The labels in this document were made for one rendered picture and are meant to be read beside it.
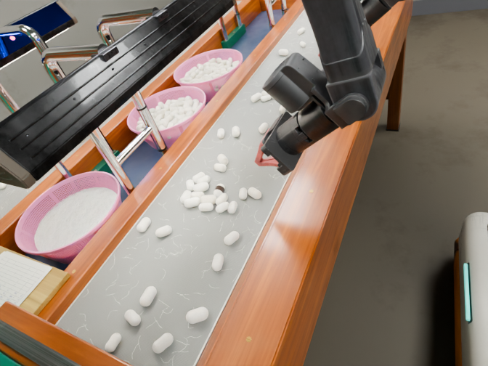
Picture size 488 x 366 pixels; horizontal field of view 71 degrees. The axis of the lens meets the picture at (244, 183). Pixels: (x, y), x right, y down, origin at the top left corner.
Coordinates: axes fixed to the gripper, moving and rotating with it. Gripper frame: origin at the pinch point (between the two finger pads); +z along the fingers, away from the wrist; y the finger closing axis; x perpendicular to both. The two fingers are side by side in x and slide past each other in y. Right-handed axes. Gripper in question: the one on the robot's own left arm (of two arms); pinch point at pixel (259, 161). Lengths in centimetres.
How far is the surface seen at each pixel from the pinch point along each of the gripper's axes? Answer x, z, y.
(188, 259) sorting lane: 2.4, 15.9, 17.7
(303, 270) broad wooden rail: 15.4, -3.5, 14.8
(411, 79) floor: 72, 46, -184
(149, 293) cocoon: -0.3, 16.2, 27.2
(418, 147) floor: 80, 37, -115
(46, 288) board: -14.8, 30.8, 33.8
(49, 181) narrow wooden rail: -34, 55, 9
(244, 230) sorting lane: 7.5, 9.7, 8.1
